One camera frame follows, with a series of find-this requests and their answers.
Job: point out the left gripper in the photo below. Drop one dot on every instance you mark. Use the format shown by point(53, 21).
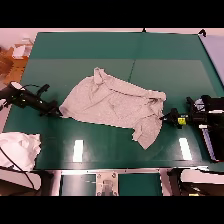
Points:
point(49, 108)

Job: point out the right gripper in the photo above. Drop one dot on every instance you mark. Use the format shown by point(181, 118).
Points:
point(176, 118)

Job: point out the grey T-shirt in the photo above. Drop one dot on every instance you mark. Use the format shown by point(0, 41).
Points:
point(113, 101)

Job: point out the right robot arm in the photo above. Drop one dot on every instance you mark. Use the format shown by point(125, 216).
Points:
point(209, 117)

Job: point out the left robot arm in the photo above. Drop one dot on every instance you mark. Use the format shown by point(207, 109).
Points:
point(20, 96)

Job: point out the white garment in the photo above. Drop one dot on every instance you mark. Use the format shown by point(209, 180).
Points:
point(18, 149)

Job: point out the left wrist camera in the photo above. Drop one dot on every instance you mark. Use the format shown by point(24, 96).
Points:
point(43, 90)

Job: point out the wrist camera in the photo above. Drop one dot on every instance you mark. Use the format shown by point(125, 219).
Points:
point(191, 102)
point(43, 90)

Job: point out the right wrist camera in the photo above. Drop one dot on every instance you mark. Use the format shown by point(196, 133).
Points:
point(191, 102)

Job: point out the silver frame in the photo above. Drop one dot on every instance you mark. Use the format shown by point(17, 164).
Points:
point(106, 182)

